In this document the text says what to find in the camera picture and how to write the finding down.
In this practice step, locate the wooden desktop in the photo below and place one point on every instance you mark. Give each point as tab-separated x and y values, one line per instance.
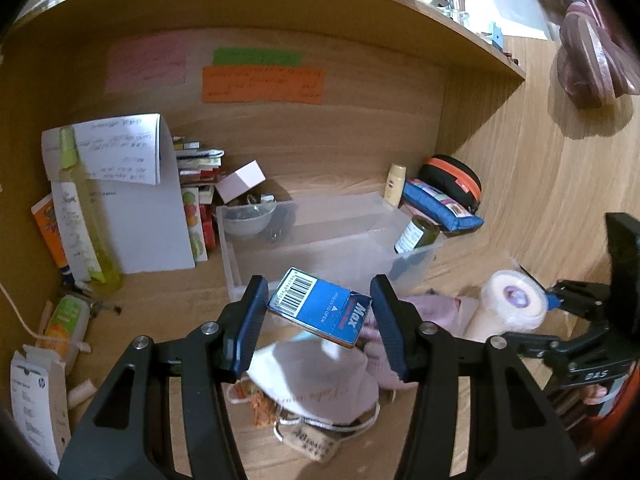
165	300

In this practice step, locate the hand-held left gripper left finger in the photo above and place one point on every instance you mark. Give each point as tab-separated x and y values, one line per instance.
247	327

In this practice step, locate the stack of books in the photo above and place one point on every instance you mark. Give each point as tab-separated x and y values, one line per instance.
197	160

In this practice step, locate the pink paper note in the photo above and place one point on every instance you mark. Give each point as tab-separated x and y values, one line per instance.
145	62

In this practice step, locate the clear plastic storage bin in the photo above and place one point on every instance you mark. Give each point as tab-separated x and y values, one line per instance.
330	230

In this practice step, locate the wooden shelf board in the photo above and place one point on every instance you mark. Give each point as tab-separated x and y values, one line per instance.
300	10

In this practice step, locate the green glass jar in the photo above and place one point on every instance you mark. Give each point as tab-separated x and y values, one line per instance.
415	234

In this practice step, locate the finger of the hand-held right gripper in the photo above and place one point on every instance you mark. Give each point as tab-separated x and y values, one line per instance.
530	342
575	300

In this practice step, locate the blue staples box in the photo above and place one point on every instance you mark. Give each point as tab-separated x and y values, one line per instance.
320	305

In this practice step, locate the orange and green tube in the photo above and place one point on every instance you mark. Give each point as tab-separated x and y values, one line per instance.
67	325

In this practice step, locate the yellow-green spray bottle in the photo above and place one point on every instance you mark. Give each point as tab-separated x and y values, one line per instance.
95	240

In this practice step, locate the glass bottles on shelf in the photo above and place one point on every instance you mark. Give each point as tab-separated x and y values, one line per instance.
456	7

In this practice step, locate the brown paper tag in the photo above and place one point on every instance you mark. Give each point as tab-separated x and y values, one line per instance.
310	444

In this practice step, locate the cream tube bottle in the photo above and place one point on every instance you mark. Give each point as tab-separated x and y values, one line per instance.
395	185

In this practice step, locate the green paper note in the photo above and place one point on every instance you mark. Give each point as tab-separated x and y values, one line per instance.
257	56

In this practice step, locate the black case with orange zipper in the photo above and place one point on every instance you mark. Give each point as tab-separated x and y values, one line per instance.
452	175

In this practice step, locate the pink knitted cloth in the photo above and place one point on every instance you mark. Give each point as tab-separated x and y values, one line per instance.
435	310

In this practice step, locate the small white cardboard box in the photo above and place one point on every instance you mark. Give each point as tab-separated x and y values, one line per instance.
242	180

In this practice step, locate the fruit print box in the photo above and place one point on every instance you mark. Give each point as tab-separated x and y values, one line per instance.
197	230

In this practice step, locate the white printed carton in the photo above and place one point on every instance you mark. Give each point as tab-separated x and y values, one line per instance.
37	410

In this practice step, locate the clear glass bowl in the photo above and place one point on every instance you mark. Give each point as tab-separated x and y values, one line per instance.
247	220

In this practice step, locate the person's right hand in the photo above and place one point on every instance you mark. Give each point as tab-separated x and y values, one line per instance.
617	395

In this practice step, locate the orange carton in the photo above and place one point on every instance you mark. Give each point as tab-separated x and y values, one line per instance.
47	225

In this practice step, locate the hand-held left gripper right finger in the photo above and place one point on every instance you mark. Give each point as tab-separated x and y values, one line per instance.
387	330

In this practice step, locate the orange paper note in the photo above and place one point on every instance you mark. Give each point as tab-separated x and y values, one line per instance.
262	85

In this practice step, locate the small white stick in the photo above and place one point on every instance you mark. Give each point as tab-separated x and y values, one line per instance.
81	392

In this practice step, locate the blue pencil case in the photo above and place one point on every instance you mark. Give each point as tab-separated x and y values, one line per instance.
440	210

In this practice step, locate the pink hanging bag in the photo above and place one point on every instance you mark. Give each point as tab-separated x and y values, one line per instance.
592	50

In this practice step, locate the folded white paper sheet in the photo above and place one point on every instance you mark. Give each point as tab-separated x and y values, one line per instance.
145	220

